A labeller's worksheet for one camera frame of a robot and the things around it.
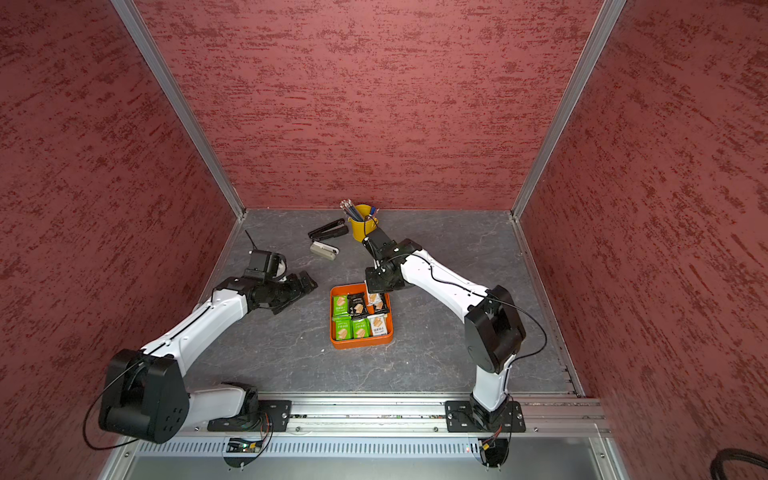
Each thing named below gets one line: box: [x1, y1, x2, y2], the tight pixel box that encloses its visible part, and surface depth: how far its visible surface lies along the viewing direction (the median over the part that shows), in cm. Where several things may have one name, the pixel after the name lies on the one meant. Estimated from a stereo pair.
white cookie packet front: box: [367, 313, 388, 337], surface depth 89 cm
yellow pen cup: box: [348, 204, 379, 243], surface depth 109 cm
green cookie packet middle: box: [352, 318, 371, 339], surface depth 89 cm
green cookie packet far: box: [332, 294, 352, 323], surface depth 91 cm
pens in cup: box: [339, 198, 380, 227], surface depth 105 cm
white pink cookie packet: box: [366, 293, 383, 309], surface depth 85 cm
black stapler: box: [308, 218, 349, 242], surface depth 115 cm
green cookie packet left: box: [332, 308, 354, 340], surface depth 89 cm
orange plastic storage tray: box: [330, 282, 393, 350], surface depth 89 cm
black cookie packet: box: [348, 292, 368, 320], surface depth 92 cm
